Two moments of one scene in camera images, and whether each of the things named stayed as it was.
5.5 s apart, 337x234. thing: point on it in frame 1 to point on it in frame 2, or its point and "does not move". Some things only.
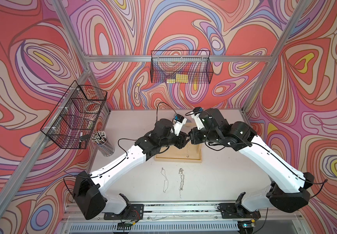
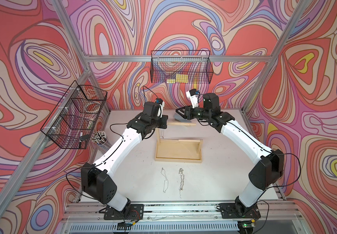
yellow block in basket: x=180 y=78 does not move
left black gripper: x=181 y=139 to x=163 y=119
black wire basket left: x=72 y=123 does not move
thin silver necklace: x=166 y=183 does not move
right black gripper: x=193 y=134 to x=187 y=112
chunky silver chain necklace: x=181 y=171 does not move
